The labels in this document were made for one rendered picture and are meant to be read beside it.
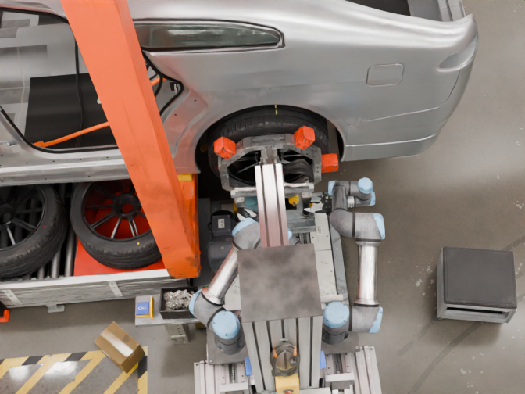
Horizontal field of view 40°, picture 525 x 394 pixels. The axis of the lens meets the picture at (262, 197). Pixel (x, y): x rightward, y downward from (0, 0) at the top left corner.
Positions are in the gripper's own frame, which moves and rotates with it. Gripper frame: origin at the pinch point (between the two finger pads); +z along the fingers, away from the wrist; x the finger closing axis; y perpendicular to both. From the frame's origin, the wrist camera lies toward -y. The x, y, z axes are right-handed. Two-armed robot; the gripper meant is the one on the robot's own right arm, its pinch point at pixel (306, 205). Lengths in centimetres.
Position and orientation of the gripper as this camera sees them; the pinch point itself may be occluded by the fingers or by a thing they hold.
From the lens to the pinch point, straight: 377.5
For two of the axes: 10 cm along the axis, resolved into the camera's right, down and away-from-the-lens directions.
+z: -10.0, 0.9, 0.0
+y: -0.5, -5.1, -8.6
